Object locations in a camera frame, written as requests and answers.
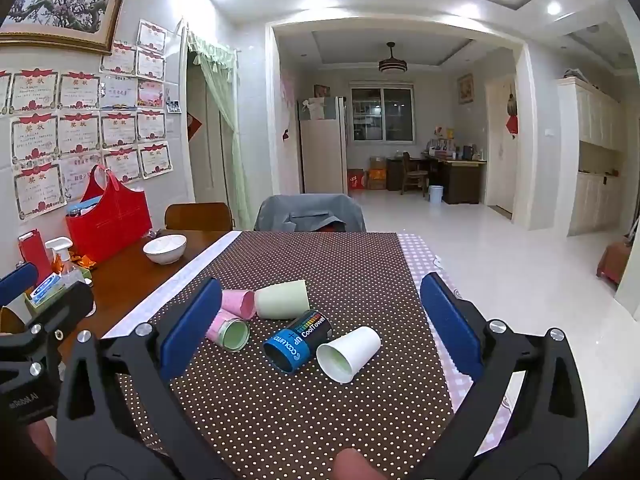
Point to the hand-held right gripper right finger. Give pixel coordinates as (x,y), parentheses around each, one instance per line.
(450,327)

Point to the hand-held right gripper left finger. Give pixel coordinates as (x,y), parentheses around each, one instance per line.
(192,330)

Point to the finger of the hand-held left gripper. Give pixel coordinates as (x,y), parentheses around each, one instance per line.
(17,282)
(67,305)

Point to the pink cup green inside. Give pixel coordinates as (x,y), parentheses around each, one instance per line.
(229,331)

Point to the pink paper cup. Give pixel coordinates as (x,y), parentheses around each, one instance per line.
(237,302)

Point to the light green paper cup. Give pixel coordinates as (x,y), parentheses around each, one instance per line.
(282,300)

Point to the white paper cup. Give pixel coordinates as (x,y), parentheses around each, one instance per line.
(347,352)

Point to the black and blue cup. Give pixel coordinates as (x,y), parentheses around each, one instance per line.
(297,342)

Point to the person's left hand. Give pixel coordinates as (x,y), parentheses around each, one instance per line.
(42,442)

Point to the person's right hand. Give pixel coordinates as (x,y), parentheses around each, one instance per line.
(356,466)

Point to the green tissue box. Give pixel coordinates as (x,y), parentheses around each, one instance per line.
(45,292)

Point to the red packet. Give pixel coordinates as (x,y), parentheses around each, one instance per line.
(35,250)

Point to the clear spray bottle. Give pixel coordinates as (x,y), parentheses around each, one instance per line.
(62,260)

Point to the white cloth strip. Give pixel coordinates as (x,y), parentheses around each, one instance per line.
(175,280)

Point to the wooden table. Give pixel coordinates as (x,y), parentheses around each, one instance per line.
(120,282)

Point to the pink checkered tablecloth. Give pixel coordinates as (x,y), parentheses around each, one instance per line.
(425,255)

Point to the white bowl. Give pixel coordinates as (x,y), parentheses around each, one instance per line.
(165,249)

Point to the red felt bag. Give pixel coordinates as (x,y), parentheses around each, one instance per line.
(112,220)

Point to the brown wooden chair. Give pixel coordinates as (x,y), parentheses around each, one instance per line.
(197,216)

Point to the pale blue waste bin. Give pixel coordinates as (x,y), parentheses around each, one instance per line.
(436,194)

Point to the brown polka-dot tablecloth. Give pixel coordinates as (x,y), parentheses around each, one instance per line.
(320,260)

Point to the dark wooden desk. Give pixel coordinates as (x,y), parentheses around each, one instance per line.
(462,180)

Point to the dark wooden chair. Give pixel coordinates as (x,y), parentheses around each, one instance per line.
(415,175)

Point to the white door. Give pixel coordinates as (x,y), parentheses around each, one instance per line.
(500,170)

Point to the chair with grey jacket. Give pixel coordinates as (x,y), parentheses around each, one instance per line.
(310,212)

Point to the stack of cardboard boxes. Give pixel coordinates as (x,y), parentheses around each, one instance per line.
(377,174)

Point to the red gift box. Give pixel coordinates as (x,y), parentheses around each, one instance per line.
(356,180)

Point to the brown stool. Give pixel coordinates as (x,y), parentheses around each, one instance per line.
(614,260)

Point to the red diamond door sticker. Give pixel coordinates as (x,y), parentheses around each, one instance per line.
(194,128)

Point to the beige refrigerator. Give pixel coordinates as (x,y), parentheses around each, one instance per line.
(322,155)

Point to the red hanging ornament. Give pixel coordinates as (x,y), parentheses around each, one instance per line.
(512,115)

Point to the green curtain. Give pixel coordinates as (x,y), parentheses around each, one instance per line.
(225,110)

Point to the window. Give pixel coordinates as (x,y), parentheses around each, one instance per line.
(382,115)

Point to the small framed picture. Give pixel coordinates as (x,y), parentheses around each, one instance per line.
(465,89)

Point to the ceiling fan lamp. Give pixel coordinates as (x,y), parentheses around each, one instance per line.
(391,64)

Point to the framed blossom painting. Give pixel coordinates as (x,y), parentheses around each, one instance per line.
(60,5)

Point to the wall of award certificates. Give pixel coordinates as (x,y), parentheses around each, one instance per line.
(80,130)

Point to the white wall cabinet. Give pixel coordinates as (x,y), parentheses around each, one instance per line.
(595,160)

